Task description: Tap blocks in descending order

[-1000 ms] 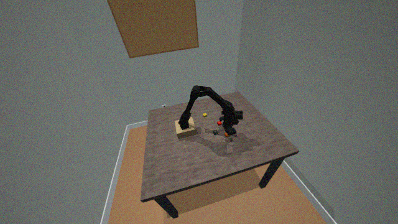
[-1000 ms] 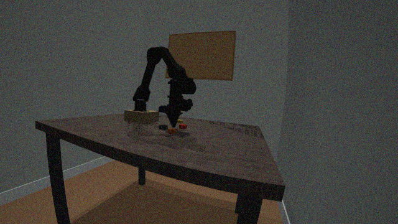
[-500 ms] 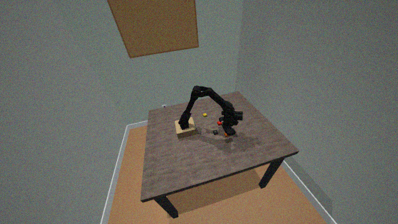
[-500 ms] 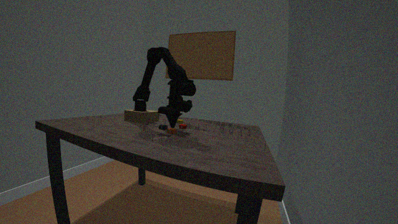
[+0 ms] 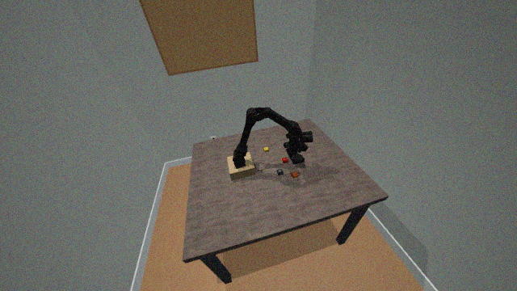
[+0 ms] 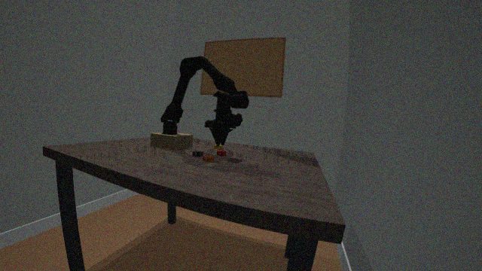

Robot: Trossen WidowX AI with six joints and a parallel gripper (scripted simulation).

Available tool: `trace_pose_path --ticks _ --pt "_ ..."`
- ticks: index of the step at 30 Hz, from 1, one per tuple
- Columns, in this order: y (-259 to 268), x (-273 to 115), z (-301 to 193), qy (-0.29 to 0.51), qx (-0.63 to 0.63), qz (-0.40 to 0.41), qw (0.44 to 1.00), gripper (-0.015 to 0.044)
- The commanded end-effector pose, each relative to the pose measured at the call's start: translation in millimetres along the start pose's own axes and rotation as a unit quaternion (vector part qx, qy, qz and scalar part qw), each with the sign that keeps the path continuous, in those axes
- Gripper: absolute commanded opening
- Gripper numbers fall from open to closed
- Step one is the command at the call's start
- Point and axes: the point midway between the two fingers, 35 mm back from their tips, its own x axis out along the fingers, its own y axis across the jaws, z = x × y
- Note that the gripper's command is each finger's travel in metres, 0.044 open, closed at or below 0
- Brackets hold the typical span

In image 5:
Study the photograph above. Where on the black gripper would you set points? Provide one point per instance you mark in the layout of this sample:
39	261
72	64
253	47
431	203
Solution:
292	151

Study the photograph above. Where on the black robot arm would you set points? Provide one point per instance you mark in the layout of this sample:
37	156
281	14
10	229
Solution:
294	132

